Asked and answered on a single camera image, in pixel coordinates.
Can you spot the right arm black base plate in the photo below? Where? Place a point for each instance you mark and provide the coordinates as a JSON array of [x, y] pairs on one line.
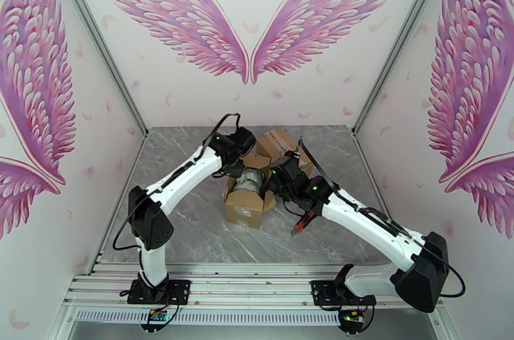
[[321, 292]]

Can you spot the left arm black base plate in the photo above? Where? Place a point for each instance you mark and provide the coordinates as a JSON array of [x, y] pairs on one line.
[[178, 290]]

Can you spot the white soft bundle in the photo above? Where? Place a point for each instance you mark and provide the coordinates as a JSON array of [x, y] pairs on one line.
[[251, 180]]

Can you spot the short taped cardboard box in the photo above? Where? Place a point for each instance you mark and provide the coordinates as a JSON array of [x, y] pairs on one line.
[[277, 142]]

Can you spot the red black utility knife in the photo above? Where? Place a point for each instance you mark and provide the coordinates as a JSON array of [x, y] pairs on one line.
[[303, 224]]

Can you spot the long taped cardboard box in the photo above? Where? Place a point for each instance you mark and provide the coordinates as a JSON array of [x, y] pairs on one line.
[[243, 212]]

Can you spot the small green circuit board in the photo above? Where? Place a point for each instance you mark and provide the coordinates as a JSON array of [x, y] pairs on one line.
[[157, 315], [351, 315]]

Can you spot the aluminium rail frame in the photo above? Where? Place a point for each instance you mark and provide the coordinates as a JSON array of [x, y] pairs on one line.
[[249, 286]]

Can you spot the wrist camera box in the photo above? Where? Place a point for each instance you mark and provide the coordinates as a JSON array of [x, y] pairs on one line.
[[287, 168], [245, 141]]

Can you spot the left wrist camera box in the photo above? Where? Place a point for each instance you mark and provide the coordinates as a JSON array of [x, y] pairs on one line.
[[245, 141]]

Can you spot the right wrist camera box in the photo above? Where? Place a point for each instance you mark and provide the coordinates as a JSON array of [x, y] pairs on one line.
[[287, 168]]

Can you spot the aluminium corner post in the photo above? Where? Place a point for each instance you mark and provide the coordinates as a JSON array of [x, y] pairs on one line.
[[114, 69], [386, 69]]

